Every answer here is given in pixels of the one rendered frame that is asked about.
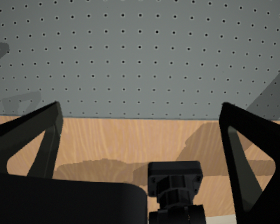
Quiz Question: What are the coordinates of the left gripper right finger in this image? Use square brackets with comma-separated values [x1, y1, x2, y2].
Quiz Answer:
[219, 102, 280, 224]

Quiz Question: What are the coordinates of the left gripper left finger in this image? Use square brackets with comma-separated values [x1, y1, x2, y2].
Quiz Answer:
[0, 102, 63, 179]

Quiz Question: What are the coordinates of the grey curved work surface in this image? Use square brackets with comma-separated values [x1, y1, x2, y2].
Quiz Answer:
[0, 0, 280, 121]

